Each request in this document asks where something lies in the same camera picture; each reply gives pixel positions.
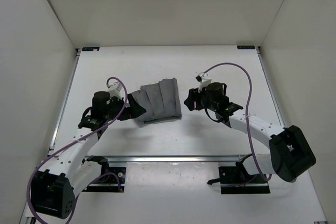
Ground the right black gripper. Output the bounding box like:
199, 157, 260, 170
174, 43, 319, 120
184, 84, 217, 112

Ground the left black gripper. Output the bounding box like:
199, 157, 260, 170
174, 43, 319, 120
106, 91, 147, 119

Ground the grey pleated skirt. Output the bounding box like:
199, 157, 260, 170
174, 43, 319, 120
131, 78, 182, 123

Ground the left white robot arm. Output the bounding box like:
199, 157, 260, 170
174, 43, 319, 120
28, 91, 146, 219

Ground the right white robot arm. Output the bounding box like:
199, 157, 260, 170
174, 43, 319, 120
184, 82, 316, 182

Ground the left blue corner label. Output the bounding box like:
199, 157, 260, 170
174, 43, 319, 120
81, 47, 100, 51

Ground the blue corner label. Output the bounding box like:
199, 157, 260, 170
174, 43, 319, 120
81, 47, 100, 51
237, 45, 255, 50

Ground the right blue corner label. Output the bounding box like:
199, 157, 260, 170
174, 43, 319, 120
237, 45, 255, 50

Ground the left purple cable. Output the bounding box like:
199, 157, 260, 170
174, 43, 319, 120
27, 77, 129, 224

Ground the purple cable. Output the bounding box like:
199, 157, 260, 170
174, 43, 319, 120
27, 77, 129, 224
203, 62, 272, 183

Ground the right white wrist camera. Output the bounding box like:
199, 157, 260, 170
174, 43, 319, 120
196, 72, 212, 93

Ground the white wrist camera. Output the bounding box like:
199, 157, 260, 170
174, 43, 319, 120
107, 82, 123, 100
196, 72, 212, 93

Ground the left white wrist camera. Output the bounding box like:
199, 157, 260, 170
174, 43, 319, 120
107, 82, 123, 100

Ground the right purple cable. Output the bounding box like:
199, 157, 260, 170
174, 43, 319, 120
203, 62, 272, 183

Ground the aluminium front rail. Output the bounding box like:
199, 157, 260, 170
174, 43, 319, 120
107, 155, 243, 163

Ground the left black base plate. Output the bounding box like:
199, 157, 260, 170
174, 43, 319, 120
83, 163, 127, 193

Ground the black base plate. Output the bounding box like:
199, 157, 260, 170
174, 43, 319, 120
207, 160, 270, 195
83, 163, 127, 193

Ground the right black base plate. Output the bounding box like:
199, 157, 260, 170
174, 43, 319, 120
207, 160, 270, 195

